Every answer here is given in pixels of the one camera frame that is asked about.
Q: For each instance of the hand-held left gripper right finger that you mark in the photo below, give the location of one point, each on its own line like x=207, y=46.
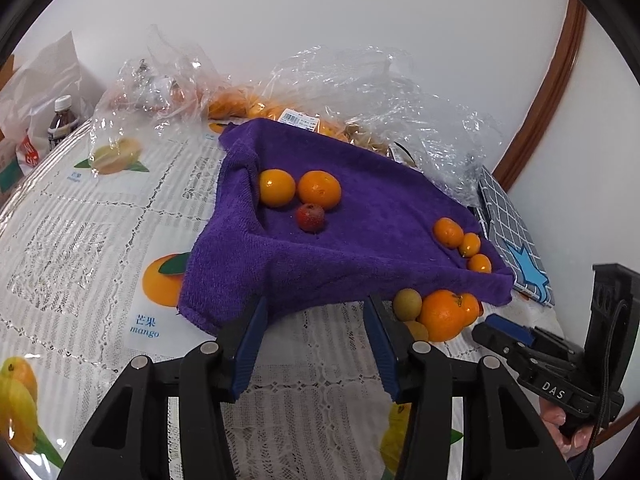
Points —
x=382, y=355

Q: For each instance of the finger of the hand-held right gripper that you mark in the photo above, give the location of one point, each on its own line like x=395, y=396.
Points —
x=507, y=327
x=492, y=347

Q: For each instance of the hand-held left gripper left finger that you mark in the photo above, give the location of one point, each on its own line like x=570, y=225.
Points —
x=250, y=350

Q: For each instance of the medium orange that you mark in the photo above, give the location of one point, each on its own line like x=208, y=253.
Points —
x=472, y=307
x=319, y=189

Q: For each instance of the small tan round fruit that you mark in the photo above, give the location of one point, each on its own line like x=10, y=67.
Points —
x=417, y=331

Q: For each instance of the small green-brown round fruit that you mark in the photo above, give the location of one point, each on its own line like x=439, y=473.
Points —
x=406, y=304

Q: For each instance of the large orange with stem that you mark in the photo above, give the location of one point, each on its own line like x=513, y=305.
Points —
x=440, y=316

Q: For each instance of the small orange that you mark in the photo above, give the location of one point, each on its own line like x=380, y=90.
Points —
x=448, y=232
x=479, y=263

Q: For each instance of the oval kumquat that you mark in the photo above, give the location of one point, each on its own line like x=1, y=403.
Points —
x=470, y=244

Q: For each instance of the purple towel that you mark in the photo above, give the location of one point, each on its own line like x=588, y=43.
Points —
x=350, y=230

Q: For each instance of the small red fruit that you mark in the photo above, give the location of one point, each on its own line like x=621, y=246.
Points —
x=310, y=217

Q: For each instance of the large smooth orange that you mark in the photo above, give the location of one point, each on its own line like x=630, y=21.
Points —
x=276, y=187

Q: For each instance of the person's right hand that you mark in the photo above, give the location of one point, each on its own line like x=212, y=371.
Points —
x=552, y=417

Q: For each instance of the grey checked bag with star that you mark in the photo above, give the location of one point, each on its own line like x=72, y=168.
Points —
x=515, y=240

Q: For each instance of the bagged pile of brown longans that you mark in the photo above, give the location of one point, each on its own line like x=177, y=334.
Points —
x=370, y=140

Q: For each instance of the white barcode label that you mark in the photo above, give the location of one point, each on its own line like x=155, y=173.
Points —
x=298, y=120

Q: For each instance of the bagged pile of small oranges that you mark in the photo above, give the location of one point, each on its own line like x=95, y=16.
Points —
x=250, y=107

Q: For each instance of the large clear plastic bag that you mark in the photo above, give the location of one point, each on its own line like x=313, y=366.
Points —
x=390, y=95

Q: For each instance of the small clear plastic bag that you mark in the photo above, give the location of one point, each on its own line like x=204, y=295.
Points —
x=150, y=85

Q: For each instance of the dark bottle with white cap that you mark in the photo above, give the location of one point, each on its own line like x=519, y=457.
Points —
x=61, y=122

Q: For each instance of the red and white packet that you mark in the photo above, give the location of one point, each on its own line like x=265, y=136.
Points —
x=29, y=152

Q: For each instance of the small cardboard box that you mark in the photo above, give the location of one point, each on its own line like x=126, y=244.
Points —
x=7, y=170

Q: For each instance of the white plastic bag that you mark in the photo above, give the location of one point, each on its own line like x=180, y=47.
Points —
x=45, y=75

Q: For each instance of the brown wooden door frame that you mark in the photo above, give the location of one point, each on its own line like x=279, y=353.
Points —
x=545, y=95

